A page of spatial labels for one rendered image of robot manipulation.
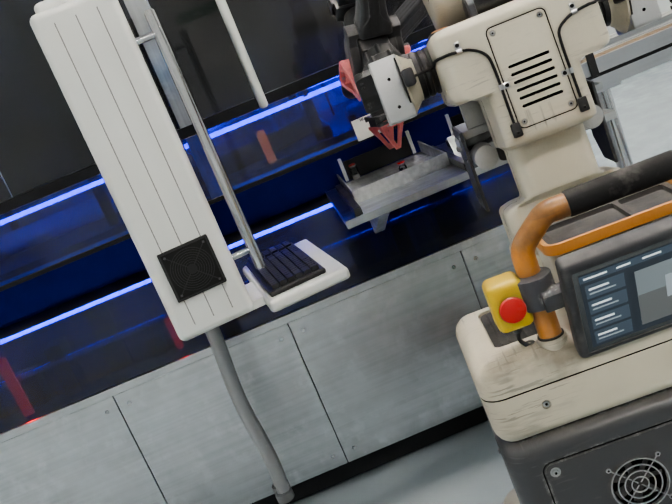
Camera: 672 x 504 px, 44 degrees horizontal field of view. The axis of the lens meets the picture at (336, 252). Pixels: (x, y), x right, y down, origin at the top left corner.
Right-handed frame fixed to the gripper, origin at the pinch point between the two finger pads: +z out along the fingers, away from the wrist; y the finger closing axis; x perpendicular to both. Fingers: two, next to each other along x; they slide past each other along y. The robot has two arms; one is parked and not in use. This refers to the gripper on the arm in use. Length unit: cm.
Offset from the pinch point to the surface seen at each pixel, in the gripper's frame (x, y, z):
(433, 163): -5.0, -7.8, 7.0
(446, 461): 13, 16, 97
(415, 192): 7.1, -18.8, 9.0
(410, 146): -15.1, 24.5, 6.8
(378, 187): 9.7, -3.8, 7.3
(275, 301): 49, -21, 17
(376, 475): 32, 30, 97
